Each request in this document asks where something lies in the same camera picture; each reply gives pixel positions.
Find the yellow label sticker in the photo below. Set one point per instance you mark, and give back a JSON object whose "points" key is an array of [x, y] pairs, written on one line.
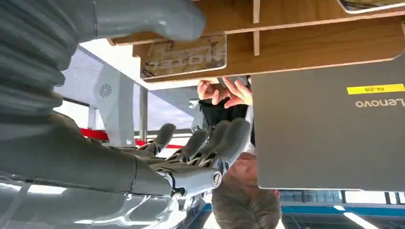
{"points": [[376, 89]]}

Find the wooden card box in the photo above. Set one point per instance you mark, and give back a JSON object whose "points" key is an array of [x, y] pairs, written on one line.
{"points": [[300, 41]]}

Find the person's hand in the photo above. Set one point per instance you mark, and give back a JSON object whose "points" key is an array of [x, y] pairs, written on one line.
{"points": [[208, 91], [239, 94]]}

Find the printed brown card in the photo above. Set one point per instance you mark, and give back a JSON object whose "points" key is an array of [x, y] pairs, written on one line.
{"points": [[183, 55]]}

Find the grey pillar with fan emblem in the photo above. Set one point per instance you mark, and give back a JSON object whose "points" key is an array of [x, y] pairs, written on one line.
{"points": [[115, 107]]}

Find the person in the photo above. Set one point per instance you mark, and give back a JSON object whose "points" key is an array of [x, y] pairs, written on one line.
{"points": [[246, 199]]}

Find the red barrier strip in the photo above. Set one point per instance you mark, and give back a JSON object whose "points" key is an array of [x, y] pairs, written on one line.
{"points": [[95, 134]]}

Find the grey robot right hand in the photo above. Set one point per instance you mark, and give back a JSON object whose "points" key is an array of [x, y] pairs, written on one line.
{"points": [[72, 164]]}

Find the white-edged dark card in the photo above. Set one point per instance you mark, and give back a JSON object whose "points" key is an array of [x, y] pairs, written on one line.
{"points": [[370, 4]]}

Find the ribbed grey right arm sleeve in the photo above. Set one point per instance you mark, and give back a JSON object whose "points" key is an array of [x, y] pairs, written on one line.
{"points": [[31, 53]]}

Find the grey metal pole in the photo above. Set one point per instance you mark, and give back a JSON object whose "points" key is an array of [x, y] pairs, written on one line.
{"points": [[143, 113]]}

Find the grey laptop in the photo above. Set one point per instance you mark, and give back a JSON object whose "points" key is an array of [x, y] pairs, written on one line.
{"points": [[316, 142]]}

